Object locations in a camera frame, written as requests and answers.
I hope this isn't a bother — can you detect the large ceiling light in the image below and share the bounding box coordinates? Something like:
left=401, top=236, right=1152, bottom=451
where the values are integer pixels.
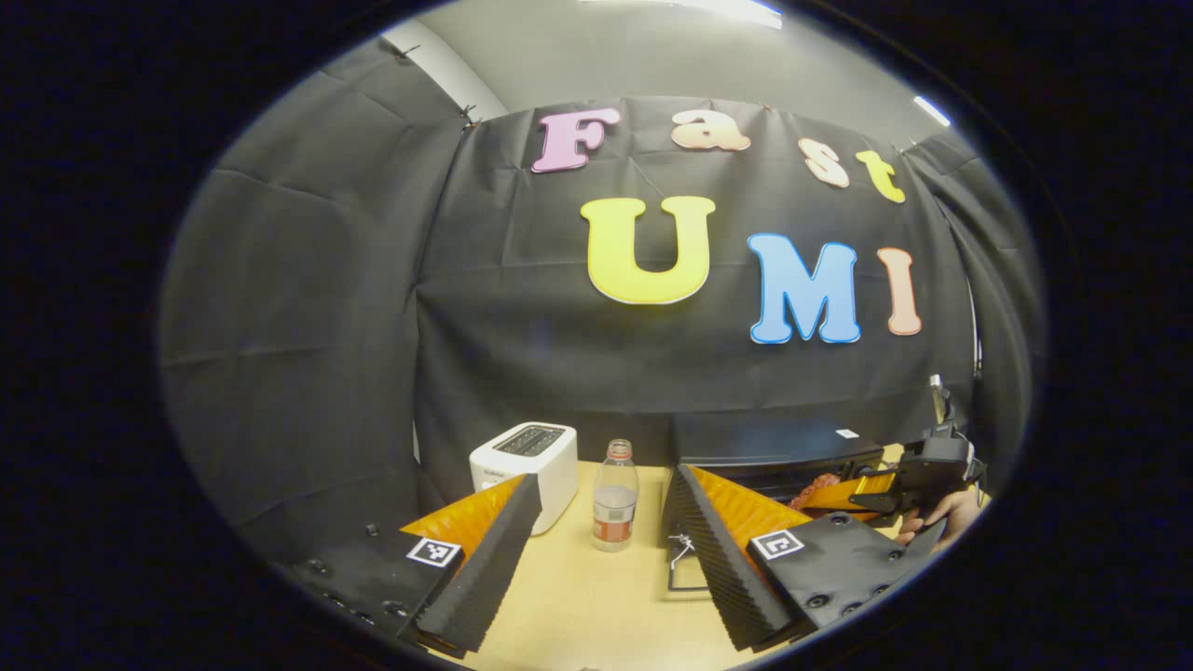
left=578, top=0, right=784, bottom=29

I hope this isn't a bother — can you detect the clear plastic bottle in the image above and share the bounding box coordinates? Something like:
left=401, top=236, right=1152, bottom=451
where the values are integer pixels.
left=592, top=439, right=640, bottom=553

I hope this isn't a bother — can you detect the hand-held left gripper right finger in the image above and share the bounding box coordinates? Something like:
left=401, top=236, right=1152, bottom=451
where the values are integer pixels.
left=664, top=463, right=942, bottom=651

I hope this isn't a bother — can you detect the white toaster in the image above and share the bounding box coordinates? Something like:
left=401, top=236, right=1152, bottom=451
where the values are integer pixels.
left=469, top=422, right=579, bottom=536

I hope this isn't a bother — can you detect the black backdrop cloth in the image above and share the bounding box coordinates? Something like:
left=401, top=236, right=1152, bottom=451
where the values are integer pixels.
left=158, top=37, right=1040, bottom=560

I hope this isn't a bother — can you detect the black electric oven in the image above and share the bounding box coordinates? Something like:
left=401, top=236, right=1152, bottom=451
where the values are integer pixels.
left=664, top=415, right=900, bottom=599

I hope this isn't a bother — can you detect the red meat piece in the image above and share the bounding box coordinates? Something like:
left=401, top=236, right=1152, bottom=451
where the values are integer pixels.
left=788, top=472, right=844, bottom=509

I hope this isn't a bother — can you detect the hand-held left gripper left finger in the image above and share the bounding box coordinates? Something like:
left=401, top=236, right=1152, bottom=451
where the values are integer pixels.
left=289, top=473, right=543, bottom=653

